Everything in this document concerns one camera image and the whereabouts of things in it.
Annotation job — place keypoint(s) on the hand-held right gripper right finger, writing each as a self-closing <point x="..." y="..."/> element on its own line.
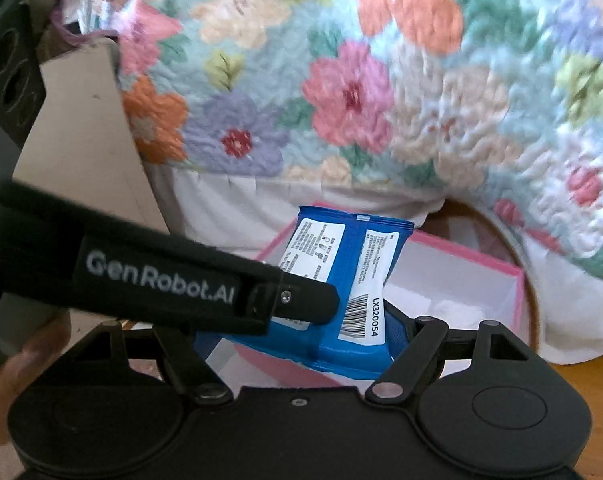
<point x="397" y="332"/>

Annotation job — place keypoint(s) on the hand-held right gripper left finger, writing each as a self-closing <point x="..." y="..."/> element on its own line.
<point x="181" y="355"/>

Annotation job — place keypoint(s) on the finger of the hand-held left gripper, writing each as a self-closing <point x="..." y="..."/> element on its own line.
<point x="311" y="305"/>

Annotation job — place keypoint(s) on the blue snack packet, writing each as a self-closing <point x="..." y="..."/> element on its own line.
<point x="351" y="260"/>

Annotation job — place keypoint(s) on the pink cardboard box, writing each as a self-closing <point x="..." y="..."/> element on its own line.
<point x="456" y="270"/>

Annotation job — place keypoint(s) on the person's left hand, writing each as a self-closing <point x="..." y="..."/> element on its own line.
<point x="26" y="360"/>

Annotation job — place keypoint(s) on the white bed sheet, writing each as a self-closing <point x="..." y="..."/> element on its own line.
<point x="231" y="205"/>

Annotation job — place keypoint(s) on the beige board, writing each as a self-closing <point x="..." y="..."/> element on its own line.
<point x="81" y="135"/>

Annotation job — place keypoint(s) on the floral quilt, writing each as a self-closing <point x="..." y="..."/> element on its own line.
<point x="356" y="85"/>

